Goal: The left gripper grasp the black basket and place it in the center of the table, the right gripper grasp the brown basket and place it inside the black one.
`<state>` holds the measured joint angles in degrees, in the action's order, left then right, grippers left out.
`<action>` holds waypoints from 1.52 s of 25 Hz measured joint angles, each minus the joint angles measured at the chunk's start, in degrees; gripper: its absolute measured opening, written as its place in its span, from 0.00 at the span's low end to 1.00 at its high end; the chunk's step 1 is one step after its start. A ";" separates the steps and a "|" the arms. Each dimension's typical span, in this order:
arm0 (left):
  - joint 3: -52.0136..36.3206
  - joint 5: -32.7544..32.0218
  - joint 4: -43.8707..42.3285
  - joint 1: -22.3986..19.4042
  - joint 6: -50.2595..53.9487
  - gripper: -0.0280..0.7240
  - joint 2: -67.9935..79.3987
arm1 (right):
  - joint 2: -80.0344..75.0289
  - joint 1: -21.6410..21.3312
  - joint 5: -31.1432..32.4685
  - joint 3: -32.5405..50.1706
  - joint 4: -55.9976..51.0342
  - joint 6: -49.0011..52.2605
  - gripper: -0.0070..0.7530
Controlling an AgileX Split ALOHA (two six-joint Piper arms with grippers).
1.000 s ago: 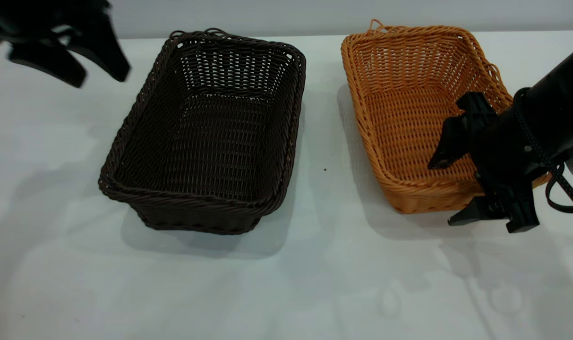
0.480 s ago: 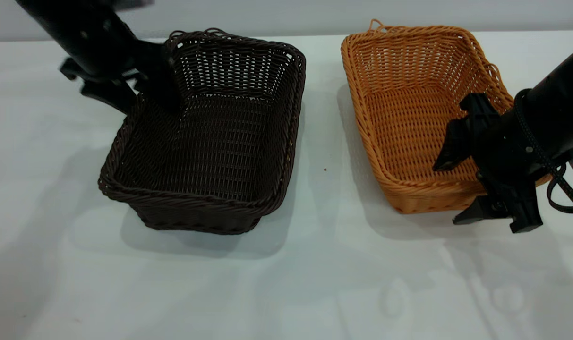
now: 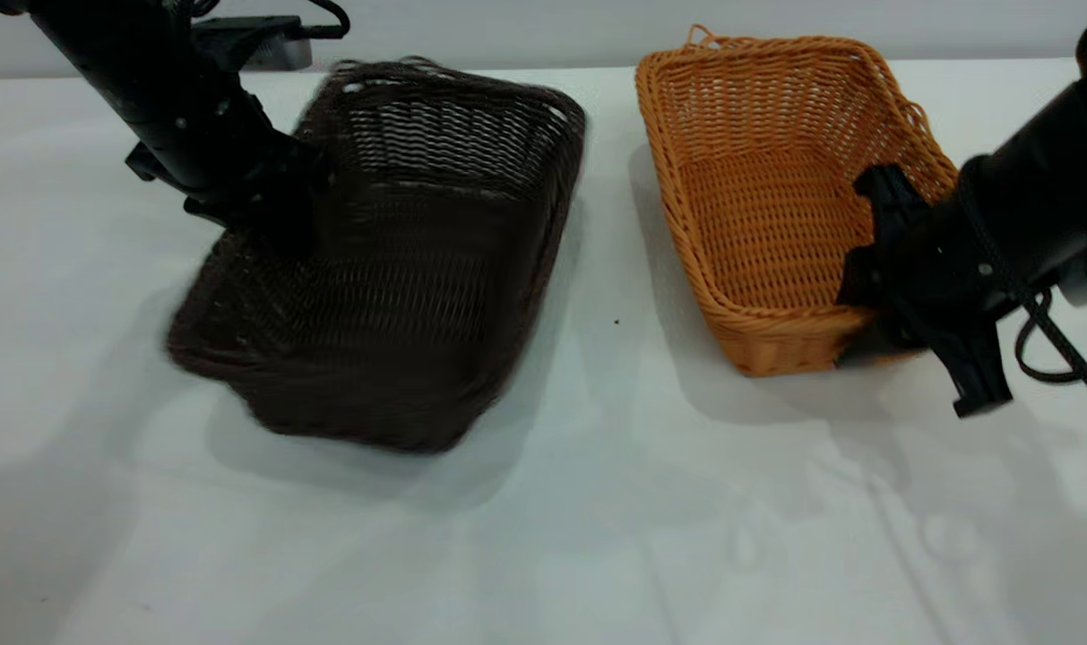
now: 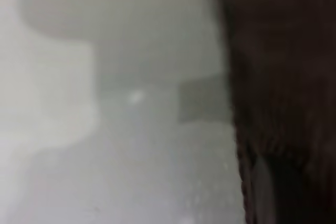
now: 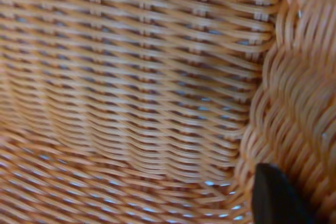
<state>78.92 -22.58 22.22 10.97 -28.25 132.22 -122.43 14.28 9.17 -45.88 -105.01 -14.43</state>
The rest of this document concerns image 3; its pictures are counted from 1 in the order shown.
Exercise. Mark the black woven wicker basket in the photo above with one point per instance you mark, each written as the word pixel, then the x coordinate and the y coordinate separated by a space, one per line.
pixel 418 296

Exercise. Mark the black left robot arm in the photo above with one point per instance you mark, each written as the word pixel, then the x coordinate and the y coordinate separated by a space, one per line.
pixel 122 63

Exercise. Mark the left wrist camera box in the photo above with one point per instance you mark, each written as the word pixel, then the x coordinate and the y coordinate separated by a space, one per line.
pixel 256 40

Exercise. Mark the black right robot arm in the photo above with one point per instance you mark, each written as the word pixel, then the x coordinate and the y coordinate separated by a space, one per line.
pixel 1054 170

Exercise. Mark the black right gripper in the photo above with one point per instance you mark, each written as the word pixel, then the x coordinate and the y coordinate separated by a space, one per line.
pixel 933 278

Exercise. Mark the orange woven wicker basket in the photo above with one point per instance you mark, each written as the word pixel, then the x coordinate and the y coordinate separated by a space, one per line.
pixel 767 224

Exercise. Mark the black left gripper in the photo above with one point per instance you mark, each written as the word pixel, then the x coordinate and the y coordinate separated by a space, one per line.
pixel 229 161

